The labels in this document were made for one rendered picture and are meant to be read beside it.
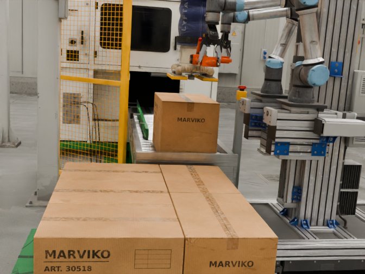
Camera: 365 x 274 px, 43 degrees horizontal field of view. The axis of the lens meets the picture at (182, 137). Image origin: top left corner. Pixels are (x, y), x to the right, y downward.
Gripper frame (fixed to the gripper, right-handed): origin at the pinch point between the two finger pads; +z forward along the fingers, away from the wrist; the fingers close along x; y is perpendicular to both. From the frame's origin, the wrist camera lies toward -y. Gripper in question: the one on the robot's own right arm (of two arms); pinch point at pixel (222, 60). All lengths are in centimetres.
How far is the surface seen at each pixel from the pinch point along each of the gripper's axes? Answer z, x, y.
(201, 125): 45, -15, 20
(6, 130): 106, -208, -252
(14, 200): 125, -153, -46
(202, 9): -30, -24, 40
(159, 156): 66, -43, 28
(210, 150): 62, -7, 20
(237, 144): 67, 24, -29
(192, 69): 6, -29, 49
